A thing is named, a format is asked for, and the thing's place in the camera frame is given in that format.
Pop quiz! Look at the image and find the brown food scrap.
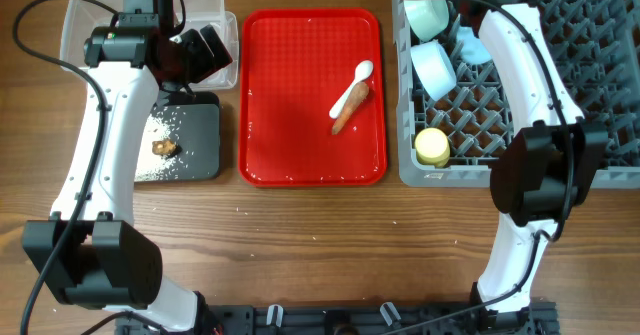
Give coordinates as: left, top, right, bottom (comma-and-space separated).
152, 139, 180, 157

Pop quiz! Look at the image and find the white rice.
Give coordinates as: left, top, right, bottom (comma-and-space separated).
135, 115, 188, 182

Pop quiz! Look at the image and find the white plastic spoon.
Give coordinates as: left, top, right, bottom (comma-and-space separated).
329, 60, 374, 119

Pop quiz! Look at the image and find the green bowl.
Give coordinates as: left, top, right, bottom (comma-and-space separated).
404, 0, 449, 42

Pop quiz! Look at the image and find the small light blue bowl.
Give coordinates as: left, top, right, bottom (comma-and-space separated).
410, 41, 456, 101

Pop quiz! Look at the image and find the yellow cup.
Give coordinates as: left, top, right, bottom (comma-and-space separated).
414, 128, 450, 168

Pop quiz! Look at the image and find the large light blue plate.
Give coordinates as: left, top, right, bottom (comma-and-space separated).
456, 27, 492, 65

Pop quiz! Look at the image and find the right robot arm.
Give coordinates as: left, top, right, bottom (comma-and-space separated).
470, 0, 608, 333

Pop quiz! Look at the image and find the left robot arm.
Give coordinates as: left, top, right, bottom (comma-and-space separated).
22, 0, 230, 334

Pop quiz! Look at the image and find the clear plastic waste bin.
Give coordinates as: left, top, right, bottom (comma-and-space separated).
59, 0, 239, 91

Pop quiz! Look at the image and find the black waste tray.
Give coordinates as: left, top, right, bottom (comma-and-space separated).
149, 91, 221, 181

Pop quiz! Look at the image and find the grey dishwasher rack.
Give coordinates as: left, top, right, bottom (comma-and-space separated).
391, 0, 639, 189

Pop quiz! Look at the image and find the red serving tray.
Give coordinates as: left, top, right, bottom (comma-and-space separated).
238, 8, 387, 187

